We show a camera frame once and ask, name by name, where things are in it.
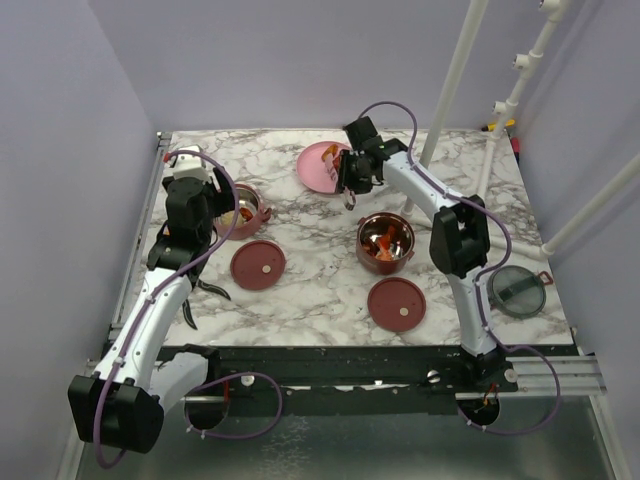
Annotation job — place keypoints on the pink food plate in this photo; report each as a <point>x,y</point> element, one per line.
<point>311,170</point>

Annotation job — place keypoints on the dark red steel lunch pot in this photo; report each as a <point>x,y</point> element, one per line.
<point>390,229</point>

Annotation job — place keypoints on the dark pink round lid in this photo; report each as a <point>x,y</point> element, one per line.
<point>258,265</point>

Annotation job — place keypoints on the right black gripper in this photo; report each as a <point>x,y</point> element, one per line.
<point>344,179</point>

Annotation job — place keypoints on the white steamed bun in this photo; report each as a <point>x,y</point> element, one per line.
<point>228,219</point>

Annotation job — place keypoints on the aluminium table edge rail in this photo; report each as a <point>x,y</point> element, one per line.
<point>164,140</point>

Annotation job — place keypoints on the red sausage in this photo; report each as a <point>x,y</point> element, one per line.
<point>245,214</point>

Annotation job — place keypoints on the pink food tongs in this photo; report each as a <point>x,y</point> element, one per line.
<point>333,170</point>

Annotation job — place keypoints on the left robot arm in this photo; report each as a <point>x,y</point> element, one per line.
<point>123,403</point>

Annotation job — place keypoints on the yellow brown food piece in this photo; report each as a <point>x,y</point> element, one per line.
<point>331,153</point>

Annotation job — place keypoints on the white pipe frame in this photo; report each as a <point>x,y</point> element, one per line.
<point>527,65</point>

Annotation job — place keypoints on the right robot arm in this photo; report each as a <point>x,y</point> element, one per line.
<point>459,242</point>

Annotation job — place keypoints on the black pliers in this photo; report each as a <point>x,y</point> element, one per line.
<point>203,292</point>

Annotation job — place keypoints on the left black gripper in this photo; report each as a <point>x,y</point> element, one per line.
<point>224,199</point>

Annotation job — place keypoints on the transparent grey pot lid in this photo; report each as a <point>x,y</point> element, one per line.
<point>517,291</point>

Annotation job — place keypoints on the pink steel lunch pot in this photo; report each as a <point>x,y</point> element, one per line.
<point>249,198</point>

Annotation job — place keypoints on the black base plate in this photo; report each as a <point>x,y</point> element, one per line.
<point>331,381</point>

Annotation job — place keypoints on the red white shrimp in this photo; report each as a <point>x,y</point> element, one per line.
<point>384,253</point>

